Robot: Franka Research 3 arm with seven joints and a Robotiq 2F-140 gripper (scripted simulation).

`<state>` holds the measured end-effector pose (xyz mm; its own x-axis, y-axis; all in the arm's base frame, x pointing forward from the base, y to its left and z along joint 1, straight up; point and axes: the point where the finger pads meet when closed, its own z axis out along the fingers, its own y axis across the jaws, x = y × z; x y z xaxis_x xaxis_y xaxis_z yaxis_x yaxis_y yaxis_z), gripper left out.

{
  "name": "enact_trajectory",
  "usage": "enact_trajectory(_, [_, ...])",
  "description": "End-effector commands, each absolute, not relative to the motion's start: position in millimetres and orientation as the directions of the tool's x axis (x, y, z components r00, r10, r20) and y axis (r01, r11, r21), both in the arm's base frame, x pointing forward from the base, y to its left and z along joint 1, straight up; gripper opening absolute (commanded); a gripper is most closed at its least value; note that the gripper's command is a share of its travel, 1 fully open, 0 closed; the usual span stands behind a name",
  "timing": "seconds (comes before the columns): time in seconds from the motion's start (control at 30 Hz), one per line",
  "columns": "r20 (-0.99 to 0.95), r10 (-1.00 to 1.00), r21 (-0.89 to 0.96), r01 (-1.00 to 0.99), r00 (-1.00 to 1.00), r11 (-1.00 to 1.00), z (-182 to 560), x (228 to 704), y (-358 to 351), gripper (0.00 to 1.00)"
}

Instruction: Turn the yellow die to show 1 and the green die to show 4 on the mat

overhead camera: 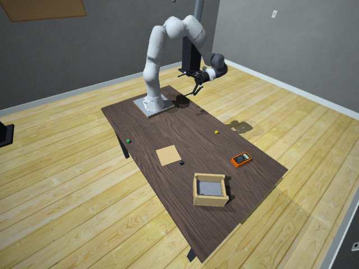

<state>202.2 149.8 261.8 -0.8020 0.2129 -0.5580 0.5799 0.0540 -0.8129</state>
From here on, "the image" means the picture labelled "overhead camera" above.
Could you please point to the tan flat mat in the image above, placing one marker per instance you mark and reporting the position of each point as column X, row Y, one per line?
column 168, row 155

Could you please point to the tan wooden crate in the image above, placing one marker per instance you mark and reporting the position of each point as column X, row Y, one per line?
column 209, row 190

